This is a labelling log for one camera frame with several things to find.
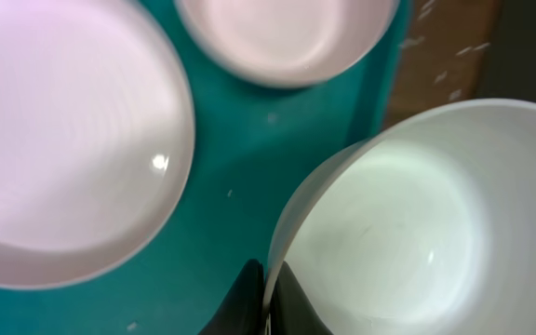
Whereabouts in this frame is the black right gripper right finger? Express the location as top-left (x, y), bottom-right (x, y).
top-left (270, 262), bottom-right (332, 335)

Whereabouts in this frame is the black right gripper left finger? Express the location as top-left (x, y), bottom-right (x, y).
top-left (199, 259), bottom-right (264, 335)

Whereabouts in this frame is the large white plate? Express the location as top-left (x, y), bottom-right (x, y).
top-left (0, 1), bottom-right (195, 290)

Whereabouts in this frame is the pink white bowl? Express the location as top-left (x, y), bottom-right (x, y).
top-left (175, 0), bottom-right (399, 88)

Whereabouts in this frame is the teal serving tray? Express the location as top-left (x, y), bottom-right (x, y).
top-left (0, 0), bottom-right (410, 334)

